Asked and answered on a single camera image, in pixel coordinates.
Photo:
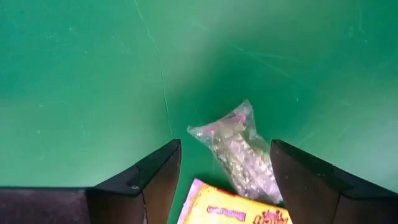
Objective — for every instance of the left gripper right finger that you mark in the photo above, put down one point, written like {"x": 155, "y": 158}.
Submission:
{"x": 326, "y": 199}

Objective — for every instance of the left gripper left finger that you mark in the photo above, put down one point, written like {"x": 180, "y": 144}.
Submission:
{"x": 124, "y": 202}

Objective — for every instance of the clear gummy candy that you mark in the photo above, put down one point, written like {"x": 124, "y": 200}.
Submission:
{"x": 239, "y": 155}

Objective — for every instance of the yellow Sour Patch candy pack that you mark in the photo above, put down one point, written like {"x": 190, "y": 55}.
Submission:
{"x": 217, "y": 208}

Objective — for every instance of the green table mat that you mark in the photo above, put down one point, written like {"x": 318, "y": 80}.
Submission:
{"x": 93, "y": 77}

